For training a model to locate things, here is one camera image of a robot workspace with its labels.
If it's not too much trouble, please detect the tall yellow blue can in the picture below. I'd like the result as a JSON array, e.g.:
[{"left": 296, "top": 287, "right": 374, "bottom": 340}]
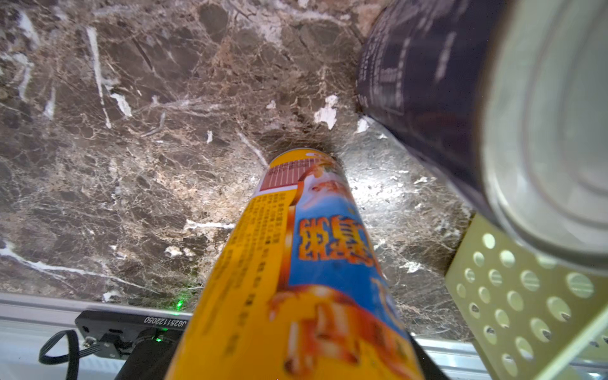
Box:
[{"left": 166, "top": 149, "right": 424, "bottom": 379}]

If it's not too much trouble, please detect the dark can silver top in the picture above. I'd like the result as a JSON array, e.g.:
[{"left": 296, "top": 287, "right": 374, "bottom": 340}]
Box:
[{"left": 357, "top": 1, "right": 607, "bottom": 273}]

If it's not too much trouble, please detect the green plastic basket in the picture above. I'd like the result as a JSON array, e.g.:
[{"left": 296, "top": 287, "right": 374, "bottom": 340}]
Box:
[{"left": 445, "top": 215, "right": 607, "bottom": 379}]

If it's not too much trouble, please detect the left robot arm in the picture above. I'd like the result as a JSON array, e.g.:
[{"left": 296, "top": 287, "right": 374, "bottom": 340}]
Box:
[{"left": 115, "top": 329, "right": 183, "bottom": 380}]

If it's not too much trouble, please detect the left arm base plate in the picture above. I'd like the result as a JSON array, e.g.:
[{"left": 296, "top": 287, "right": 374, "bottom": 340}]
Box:
[{"left": 75, "top": 310, "right": 188, "bottom": 360}]

